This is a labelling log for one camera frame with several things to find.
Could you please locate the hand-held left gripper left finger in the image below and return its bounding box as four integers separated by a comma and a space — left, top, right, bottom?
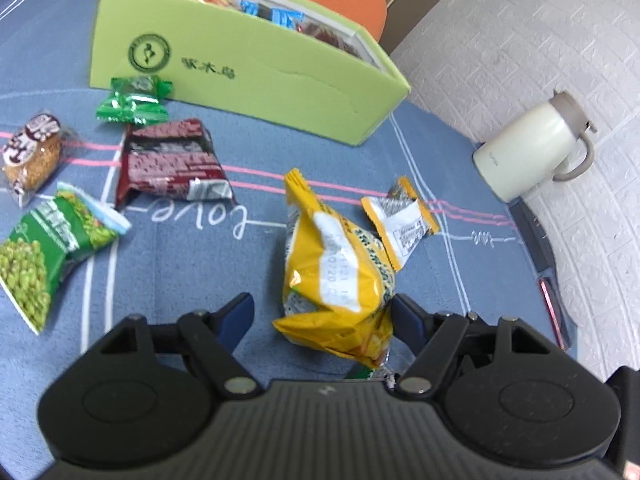
97, 292, 263, 395

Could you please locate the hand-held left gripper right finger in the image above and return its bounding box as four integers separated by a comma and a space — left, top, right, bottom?
391, 294, 556, 395

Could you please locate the small orange snack packet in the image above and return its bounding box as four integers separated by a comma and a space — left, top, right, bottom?
361, 176, 442, 272

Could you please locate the dark red snack packet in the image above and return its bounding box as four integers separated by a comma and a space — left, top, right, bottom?
114, 117, 237, 211

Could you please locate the green pea snack packet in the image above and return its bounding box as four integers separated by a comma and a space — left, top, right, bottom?
0, 182, 132, 337

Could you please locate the small green snack packet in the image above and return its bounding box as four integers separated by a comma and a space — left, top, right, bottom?
95, 75, 174, 127

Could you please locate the light green cardboard box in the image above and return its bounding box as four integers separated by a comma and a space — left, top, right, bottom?
89, 0, 412, 148

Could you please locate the clear brown-label nut packet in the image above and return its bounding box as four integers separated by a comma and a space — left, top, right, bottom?
1, 110, 67, 207

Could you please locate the blue striped tablecloth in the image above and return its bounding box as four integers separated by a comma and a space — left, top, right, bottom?
0, 0, 576, 392

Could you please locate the red-edged smartphone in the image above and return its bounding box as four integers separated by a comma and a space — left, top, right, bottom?
537, 275, 574, 352

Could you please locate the white thermos jug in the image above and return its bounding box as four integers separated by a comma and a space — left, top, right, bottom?
472, 89, 599, 204

